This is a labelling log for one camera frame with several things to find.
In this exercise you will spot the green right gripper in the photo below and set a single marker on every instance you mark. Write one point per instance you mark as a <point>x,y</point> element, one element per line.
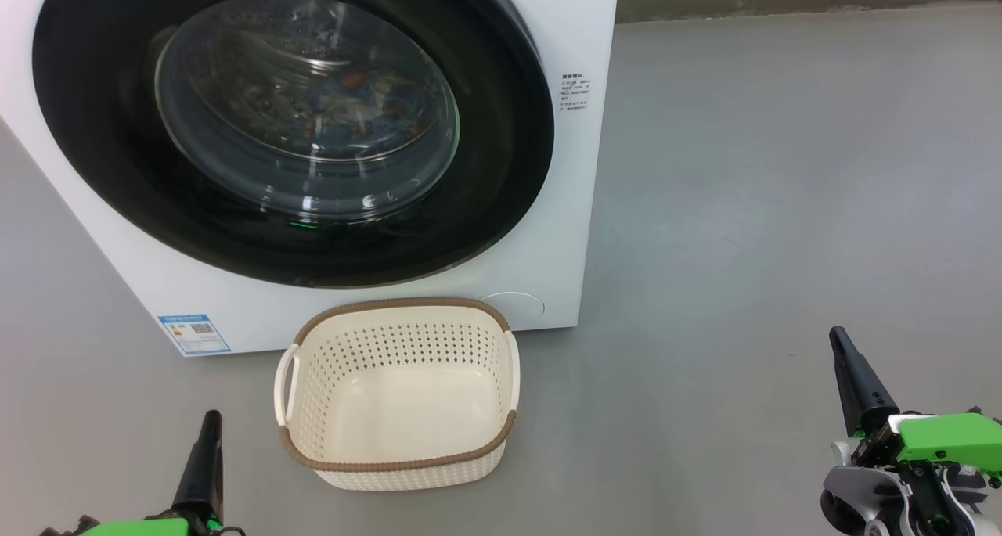
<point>947,442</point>

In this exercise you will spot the small printed text label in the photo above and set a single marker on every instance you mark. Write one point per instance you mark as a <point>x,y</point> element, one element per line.
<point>574,91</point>

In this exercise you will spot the grey skirting board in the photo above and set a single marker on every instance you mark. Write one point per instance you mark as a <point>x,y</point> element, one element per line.
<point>783,0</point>

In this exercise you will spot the round white drain filter cover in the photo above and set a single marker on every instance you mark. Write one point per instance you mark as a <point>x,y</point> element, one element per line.
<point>513,309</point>

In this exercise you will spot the blue bear print clothes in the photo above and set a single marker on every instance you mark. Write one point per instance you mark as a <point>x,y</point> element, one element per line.
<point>360,102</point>

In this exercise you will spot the black round glass washer door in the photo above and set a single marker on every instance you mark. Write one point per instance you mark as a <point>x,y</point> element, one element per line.
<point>102,129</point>

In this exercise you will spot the white front-load washing machine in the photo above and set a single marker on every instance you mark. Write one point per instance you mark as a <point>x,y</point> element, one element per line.
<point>564,207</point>

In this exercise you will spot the blue energy label sticker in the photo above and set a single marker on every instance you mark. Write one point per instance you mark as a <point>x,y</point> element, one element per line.
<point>193,333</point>

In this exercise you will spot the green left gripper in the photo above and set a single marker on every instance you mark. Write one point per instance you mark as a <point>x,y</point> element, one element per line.
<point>137,528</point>

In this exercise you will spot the cream perforated laundry basket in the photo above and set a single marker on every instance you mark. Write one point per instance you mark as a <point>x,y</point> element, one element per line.
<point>399,465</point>

